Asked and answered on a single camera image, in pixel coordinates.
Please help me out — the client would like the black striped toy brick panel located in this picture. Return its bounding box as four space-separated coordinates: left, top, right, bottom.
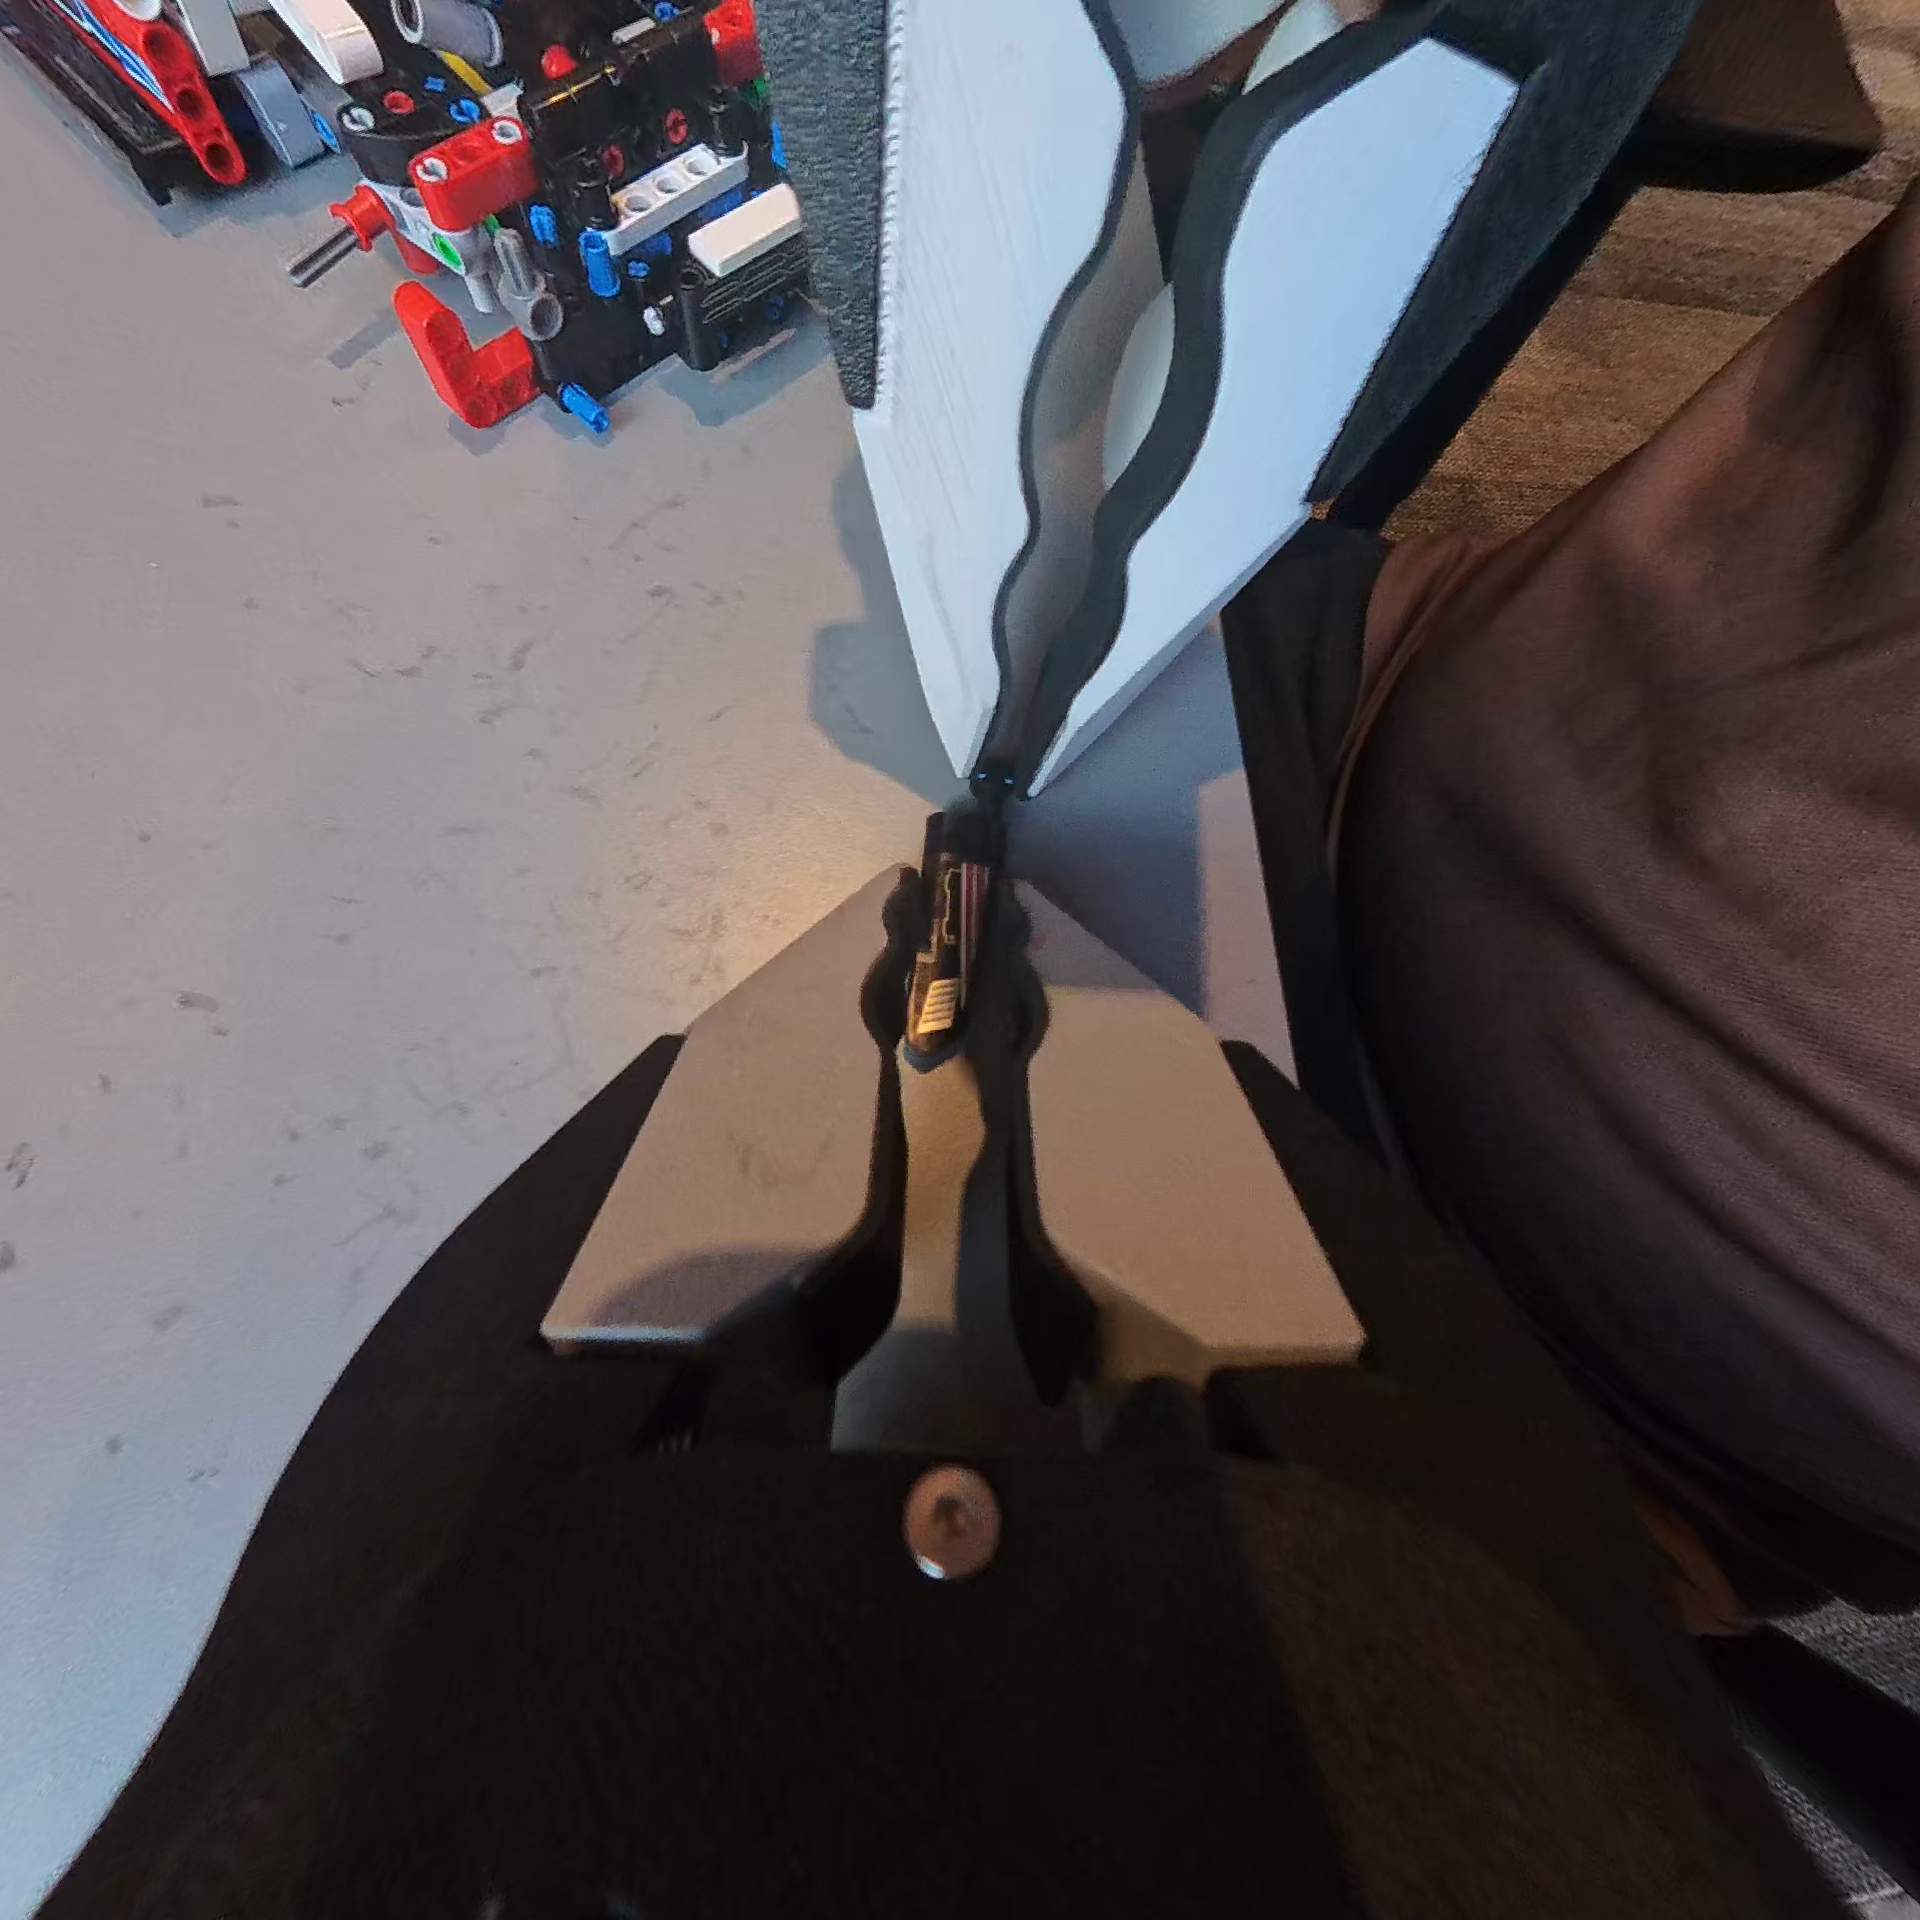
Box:
896 809 1001 1070

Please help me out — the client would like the grey desk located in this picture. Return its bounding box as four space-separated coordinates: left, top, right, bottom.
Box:
0 0 1300 1920

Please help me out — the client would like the person's brown shirt torso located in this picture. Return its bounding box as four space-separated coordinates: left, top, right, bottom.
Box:
1326 209 1920 1638

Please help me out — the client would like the black garment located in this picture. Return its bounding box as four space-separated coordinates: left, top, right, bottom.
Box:
1223 523 1404 1171

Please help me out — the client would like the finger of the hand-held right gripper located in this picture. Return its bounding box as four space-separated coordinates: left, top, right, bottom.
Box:
852 0 1146 786
1012 32 1524 801

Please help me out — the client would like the partly built toy brick car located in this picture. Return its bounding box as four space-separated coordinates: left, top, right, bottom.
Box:
0 0 820 437

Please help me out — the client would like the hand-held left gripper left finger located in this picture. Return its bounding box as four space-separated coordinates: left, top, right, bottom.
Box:
537 865 920 1389

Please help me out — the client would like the person's right forearm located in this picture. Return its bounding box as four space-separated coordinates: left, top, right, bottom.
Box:
1643 0 1892 182

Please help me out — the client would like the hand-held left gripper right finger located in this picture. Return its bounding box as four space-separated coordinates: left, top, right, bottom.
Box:
982 881 1371 1404

